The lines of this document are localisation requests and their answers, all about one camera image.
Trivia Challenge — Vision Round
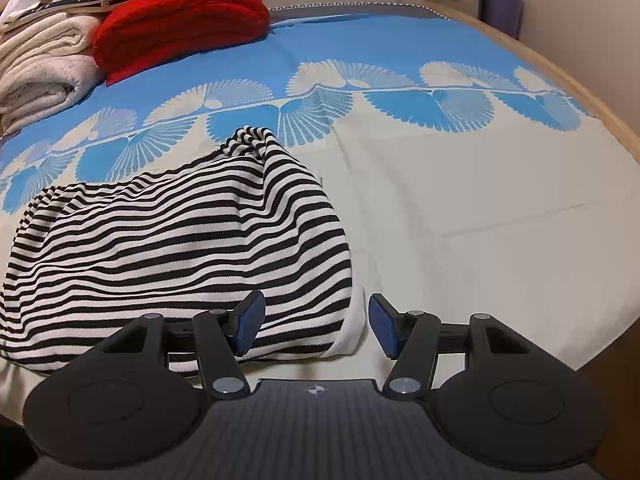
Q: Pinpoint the cream folded quilt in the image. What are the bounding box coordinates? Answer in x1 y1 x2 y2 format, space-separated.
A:
1 12 103 136

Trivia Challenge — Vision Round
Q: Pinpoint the black white striped shirt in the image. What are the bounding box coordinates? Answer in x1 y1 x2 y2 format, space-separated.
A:
1 127 364 374

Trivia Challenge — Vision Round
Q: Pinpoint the blue white patterned bedsheet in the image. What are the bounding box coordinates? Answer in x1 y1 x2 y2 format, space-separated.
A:
0 1 640 426

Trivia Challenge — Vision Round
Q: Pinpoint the red folded blanket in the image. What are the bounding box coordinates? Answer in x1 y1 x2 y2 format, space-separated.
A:
92 0 270 86

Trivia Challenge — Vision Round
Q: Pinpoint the purple board by wall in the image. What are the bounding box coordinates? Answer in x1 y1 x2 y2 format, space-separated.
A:
477 0 524 40

